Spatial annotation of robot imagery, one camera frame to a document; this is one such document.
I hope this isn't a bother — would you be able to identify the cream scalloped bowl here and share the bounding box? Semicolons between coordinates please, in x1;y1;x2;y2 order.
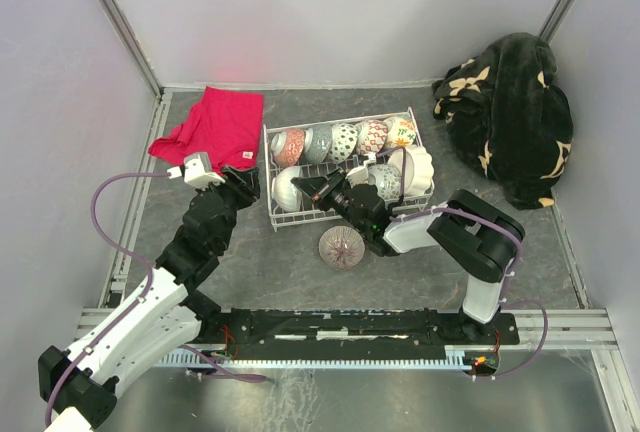
388;145;434;197

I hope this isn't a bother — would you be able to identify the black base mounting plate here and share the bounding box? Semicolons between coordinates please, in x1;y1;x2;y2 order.
194;309;520;363

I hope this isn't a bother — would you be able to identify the dark scalloped floral bowl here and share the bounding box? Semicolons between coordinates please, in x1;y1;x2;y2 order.
271;128;306;168

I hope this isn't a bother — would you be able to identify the red folded cloth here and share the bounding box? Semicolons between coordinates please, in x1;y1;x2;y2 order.
148;87;264;172

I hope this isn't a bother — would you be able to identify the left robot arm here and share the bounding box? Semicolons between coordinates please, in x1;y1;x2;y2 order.
38;155;260;431

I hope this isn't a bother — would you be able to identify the black diamond pattern bowl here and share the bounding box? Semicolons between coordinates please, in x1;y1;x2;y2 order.
327;123;358;164

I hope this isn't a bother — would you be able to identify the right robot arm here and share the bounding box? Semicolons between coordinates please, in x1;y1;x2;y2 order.
291;169;525;343

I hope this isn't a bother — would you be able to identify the aluminium frame rail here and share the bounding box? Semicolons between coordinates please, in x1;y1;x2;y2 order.
69;307;621;353

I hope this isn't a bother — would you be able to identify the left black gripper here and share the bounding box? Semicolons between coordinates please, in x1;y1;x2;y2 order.
195;164;262;252

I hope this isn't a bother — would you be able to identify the red geometric pattern bowl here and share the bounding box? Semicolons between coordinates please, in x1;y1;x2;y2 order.
368;164;401;202

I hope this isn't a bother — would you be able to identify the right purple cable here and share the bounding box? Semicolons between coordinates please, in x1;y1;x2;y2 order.
387;147;407;208

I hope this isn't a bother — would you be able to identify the blue triangle pattern bowl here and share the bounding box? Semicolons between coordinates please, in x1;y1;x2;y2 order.
303;124;332;165

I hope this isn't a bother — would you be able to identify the plain white bowl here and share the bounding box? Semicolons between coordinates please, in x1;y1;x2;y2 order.
271;166;302;213

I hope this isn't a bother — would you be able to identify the red lattice pattern bowl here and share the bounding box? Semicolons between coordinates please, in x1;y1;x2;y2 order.
355;119;388;155

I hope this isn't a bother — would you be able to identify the white wire dish rack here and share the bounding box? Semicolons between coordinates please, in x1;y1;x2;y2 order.
262;106;423;231

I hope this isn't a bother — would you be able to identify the purple line pattern bowl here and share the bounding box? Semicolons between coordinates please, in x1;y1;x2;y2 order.
318;226;366;271

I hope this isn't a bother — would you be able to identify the orange flower leaf bowl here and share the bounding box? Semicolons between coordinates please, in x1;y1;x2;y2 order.
383;116;417;149

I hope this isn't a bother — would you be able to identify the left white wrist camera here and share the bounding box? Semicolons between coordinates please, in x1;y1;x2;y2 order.
183;152;225;190

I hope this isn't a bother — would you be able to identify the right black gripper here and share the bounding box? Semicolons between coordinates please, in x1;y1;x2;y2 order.
293;168;368;235

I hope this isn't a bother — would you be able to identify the black floral plush blanket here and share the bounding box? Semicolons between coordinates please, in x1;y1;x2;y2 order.
432;32;574;210

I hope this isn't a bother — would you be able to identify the slotted cable duct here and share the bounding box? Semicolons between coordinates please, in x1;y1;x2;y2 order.
152;346;499;369

